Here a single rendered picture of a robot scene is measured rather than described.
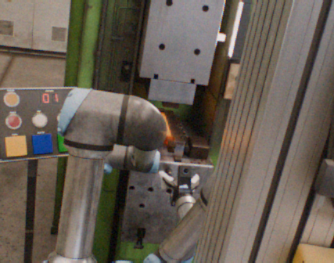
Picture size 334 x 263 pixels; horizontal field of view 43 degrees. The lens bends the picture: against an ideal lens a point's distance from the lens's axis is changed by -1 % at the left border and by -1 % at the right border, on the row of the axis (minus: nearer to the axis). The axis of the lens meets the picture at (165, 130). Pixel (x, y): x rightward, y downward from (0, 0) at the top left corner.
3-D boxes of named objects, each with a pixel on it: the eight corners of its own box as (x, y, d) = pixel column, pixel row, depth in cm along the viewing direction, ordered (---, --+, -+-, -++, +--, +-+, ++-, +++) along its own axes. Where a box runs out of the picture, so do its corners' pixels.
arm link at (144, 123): (178, 95, 97) (159, 148, 143) (131, 88, 96) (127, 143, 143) (172, 144, 93) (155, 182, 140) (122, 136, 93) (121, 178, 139)
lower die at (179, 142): (181, 157, 199) (185, 141, 196) (139, 153, 196) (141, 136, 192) (170, 124, 237) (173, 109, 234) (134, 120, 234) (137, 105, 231)
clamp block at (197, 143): (207, 160, 201) (210, 147, 199) (189, 158, 200) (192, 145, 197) (202, 149, 212) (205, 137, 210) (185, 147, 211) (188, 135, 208)
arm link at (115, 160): (122, 174, 132) (127, 138, 135) (85, 168, 132) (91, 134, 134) (122, 176, 140) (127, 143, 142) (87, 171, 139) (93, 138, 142)
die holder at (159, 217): (196, 246, 212) (215, 166, 196) (120, 241, 206) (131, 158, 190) (180, 189, 264) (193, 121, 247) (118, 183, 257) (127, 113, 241)
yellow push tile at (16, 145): (27, 155, 163) (25, 135, 164) (6, 157, 159) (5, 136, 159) (26, 155, 165) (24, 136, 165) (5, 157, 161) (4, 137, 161)
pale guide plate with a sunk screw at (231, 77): (242, 101, 204) (249, 66, 198) (223, 99, 203) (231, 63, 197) (240, 99, 206) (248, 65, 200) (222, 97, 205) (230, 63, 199)
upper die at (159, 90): (192, 105, 189) (196, 84, 186) (147, 99, 186) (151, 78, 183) (178, 78, 228) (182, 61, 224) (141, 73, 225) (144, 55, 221)
